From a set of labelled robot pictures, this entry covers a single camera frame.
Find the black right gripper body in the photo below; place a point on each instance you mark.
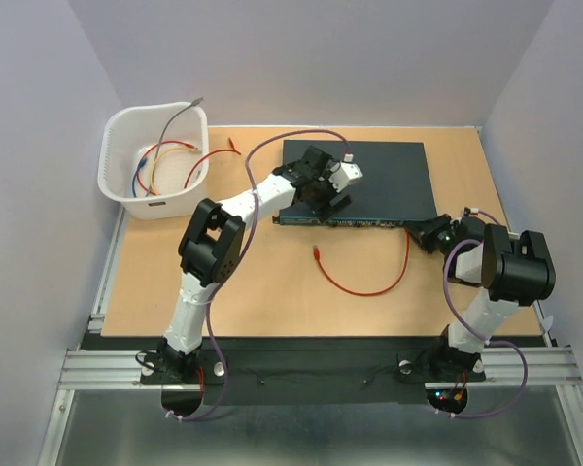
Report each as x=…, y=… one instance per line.
x=442, y=237

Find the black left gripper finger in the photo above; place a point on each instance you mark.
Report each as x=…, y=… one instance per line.
x=340, y=205
x=326, y=212

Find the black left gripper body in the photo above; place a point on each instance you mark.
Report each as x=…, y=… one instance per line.
x=323, y=188

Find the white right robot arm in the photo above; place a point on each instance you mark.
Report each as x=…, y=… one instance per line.
x=488, y=275

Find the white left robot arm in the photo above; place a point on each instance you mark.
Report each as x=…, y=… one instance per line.
x=218, y=233

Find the white plastic basket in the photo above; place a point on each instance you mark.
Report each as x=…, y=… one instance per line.
x=152, y=159

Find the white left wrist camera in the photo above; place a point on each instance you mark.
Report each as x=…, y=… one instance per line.
x=345, y=173

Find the dark blue network switch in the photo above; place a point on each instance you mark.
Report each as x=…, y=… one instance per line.
x=395, y=188

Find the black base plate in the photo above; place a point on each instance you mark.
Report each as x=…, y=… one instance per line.
x=303, y=370

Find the aluminium frame rail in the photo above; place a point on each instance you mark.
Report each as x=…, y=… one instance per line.
x=117, y=370

